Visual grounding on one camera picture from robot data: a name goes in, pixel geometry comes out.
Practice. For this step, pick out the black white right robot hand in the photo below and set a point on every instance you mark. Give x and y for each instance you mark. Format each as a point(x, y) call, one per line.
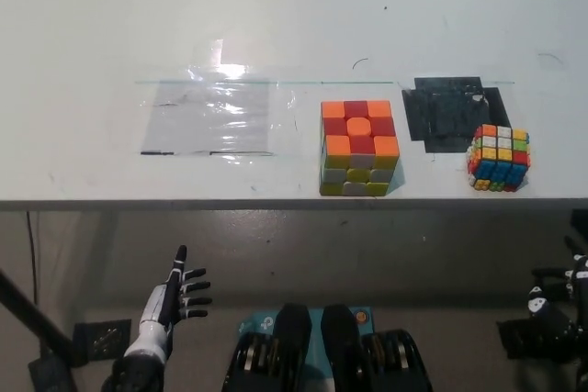
point(558, 318)

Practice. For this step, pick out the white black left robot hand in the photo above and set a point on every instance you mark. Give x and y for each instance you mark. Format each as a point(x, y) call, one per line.
point(154, 318)

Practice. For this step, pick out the small studded multicolour puzzle cube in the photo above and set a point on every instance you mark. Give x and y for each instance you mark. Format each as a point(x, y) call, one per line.
point(498, 158)

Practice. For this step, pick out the large orange red puzzle cube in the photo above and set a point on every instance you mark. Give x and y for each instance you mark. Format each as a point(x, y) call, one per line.
point(358, 144)

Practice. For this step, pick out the plain black floor marker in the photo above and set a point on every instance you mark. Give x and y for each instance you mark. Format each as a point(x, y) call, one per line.
point(514, 339)

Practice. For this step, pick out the black floor marker with white dots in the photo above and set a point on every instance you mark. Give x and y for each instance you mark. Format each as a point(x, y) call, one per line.
point(103, 339)

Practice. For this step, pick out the black stand base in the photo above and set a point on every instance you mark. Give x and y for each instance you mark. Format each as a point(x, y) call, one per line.
point(53, 376)

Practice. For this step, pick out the black slanted pole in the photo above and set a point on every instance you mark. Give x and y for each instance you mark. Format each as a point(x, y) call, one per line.
point(27, 314)

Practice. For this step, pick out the clear plastic sheet over grey square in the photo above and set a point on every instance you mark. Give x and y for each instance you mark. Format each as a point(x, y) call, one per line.
point(206, 119)

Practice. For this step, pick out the black tape patch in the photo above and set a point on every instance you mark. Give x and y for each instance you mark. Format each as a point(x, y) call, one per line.
point(441, 112)

